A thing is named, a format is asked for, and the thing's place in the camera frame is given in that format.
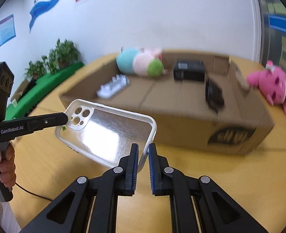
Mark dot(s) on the potted green plants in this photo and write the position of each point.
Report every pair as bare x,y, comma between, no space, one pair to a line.
64,54

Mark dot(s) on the person left hand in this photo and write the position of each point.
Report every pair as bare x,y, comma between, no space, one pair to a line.
8,167

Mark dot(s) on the pig plush toy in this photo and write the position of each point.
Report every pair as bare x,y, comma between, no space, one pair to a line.
143,62

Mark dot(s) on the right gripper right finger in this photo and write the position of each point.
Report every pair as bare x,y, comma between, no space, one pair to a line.
197,204

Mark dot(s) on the cardboard box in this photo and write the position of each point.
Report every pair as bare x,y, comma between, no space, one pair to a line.
183,117

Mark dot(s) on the blue wall poster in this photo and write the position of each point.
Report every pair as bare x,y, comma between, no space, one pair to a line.
7,29

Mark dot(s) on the white packaged item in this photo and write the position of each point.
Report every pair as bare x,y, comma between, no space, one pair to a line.
113,87

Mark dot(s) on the pink plush toy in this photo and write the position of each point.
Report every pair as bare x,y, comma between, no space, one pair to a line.
271,82

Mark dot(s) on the white clear phone case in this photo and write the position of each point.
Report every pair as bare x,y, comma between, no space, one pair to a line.
105,134

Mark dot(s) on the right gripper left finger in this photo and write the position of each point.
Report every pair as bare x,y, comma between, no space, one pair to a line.
90,205

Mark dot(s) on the black product box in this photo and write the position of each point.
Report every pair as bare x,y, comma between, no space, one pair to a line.
189,69

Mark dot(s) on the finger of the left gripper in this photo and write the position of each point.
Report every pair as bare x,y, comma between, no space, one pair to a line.
41,122

